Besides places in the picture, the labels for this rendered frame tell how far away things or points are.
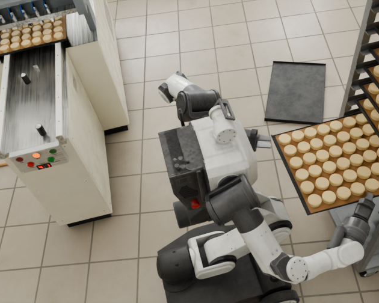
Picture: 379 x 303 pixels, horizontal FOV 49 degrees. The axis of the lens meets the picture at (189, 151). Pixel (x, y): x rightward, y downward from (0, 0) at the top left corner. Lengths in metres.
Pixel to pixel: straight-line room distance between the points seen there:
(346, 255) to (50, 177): 1.49
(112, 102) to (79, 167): 0.76
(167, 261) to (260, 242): 0.89
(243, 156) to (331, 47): 2.35
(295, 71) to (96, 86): 1.52
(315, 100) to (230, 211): 1.98
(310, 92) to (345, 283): 1.41
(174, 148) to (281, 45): 2.32
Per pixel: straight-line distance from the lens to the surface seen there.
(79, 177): 2.29
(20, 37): 2.66
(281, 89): 3.19
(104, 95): 2.79
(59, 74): 2.28
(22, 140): 2.14
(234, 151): 1.36
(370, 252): 2.14
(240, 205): 1.26
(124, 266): 2.55
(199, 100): 1.50
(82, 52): 2.57
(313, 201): 1.63
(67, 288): 2.62
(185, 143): 1.39
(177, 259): 2.11
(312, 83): 3.25
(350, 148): 1.79
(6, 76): 2.43
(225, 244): 2.10
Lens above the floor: 2.29
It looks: 53 degrees down
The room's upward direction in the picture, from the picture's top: 12 degrees counter-clockwise
